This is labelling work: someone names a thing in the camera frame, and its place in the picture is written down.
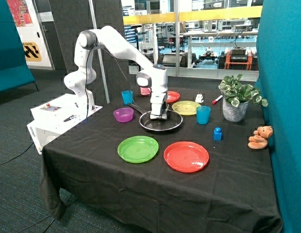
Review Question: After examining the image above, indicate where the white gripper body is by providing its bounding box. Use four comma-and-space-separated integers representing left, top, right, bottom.
150, 92, 167, 116

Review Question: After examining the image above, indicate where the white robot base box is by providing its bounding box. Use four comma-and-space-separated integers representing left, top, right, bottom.
27, 94, 102, 154

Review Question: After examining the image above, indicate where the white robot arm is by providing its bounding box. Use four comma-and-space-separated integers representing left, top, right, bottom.
64, 26, 168, 120

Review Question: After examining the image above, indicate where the black frying pan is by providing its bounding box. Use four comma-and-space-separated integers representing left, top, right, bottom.
128, 103, 183, 132

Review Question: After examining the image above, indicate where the small red plate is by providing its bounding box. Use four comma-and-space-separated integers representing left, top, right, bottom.
166, 91, 180, 103

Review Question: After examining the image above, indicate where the pink mug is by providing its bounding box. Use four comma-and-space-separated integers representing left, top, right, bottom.
140, 87, 151, 96

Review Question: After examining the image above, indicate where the yellow plate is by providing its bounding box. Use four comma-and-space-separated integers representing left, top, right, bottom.
172, 100, 201, 116

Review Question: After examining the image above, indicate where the purple plastic bowl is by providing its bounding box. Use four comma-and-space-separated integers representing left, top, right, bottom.
113, 108, 134, 123

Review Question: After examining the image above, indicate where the blue cup near robot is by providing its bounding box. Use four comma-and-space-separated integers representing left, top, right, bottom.
122, 90, 133, 105

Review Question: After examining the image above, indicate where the green plate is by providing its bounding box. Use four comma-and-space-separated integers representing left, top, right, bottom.
117, 135, 159, 164

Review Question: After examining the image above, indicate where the white power adapter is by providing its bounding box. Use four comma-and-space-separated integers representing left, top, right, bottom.
195, 93, 204, 103

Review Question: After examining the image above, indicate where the blue cup right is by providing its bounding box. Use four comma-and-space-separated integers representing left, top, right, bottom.
196, 106, 211, 125

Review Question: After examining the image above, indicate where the large red plate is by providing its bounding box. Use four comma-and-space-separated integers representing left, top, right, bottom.
163, 141, 209, 173

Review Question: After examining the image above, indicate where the red marker pen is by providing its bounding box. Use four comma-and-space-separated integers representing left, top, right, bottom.
212, 95, 223, 105

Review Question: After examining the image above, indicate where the blue toy block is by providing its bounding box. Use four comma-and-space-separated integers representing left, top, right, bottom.
213, 127, 222, 141

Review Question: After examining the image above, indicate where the black tablecloth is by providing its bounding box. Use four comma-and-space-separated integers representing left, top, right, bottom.
39, 97, 283, 233

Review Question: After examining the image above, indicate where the potted plant grey pot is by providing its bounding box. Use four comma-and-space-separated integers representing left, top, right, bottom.
218, 74, 269, 123

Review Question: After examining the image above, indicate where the brown teddy bear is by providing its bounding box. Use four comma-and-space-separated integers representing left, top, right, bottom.
248, 126, 273, 150

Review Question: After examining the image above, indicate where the teal sofa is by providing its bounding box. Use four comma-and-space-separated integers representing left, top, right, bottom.
0, 0, 35, 93

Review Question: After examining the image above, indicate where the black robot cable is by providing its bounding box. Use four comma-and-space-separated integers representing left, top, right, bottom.
84, 45, 153, 121

